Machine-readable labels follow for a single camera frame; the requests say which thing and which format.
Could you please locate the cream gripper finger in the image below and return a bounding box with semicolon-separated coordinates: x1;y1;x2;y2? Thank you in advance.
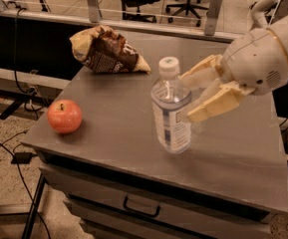
186;80;255;122
179;55;222;90

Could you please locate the white rounded gripper body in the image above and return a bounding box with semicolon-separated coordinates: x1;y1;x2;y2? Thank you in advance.
221;29;288;96

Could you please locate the clear plastic water bottle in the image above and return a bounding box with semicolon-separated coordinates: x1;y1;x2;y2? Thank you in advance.
150;57;192;153

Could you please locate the brown chip bag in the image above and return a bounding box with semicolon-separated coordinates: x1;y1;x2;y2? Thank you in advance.
70;25;151;74

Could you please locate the grey drawer cabinet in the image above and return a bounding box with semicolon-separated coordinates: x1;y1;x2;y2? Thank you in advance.
21;30;288;239

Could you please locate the red apple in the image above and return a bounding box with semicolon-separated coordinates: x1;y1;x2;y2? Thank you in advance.
47;100;83;134

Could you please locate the black power adapter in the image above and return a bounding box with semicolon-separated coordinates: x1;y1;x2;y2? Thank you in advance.
11;151;35;164

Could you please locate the metal railing post right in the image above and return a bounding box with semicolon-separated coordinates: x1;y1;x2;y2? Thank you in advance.
204;0;223;36

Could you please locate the metal railing post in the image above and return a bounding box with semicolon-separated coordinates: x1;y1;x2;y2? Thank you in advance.
204;0;223;36
87;0;102;23

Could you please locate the black drawer handle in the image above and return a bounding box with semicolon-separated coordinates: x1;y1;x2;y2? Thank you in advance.
123;196;160;218

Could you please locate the black floor cable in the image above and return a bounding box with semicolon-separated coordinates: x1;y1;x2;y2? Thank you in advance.
0;131;53;239

